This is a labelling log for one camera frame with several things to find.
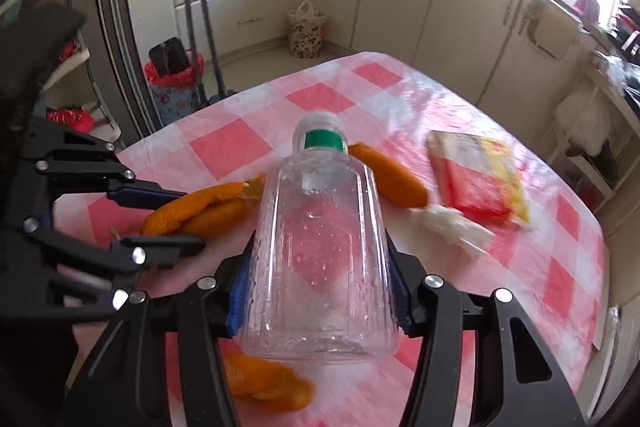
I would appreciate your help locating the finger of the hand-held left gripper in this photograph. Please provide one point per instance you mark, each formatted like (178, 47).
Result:
(145, 198)
(170, 249)

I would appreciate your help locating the red cloth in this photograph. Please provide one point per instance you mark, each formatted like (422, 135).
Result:
(70, 119)

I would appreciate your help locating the floral tote bag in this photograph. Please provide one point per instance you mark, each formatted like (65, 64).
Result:
(306, 32)

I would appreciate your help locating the pink checkered tablecloth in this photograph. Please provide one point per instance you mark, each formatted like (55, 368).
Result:
(225, 147)

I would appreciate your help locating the large white plastic bag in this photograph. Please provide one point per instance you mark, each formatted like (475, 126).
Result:
(582, 122)

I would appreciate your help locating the clear plastic bottle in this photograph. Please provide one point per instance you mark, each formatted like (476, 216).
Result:
(320, 247)

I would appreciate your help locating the white over-door bin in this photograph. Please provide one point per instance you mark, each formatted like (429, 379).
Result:
(550, 27)

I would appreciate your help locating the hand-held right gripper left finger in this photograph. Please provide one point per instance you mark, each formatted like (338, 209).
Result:
(237, 302)

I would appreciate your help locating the white shelf rack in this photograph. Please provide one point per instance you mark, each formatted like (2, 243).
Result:
(70, 67)

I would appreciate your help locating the black glossy object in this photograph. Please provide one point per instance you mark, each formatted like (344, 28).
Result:
(169, 57)

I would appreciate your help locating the white storage rack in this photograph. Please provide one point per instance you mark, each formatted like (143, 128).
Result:
(600, 167)

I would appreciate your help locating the purple bag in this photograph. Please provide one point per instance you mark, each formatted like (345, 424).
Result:
(587, 2)

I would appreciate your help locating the orange peel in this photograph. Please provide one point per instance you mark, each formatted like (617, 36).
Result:
(215, 222)
(190, 204)
(270, 382)
(395, 179)

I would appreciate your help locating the grey mop poles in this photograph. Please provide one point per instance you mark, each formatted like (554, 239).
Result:
(197, 7)

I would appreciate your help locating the floral bin with red bag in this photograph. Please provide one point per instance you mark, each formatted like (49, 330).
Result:
(175, 97)

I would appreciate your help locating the yellow snack packet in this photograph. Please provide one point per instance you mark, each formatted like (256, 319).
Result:
(480, 177)

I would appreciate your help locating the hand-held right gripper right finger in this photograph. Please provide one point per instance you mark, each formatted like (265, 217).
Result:
(402, 302)

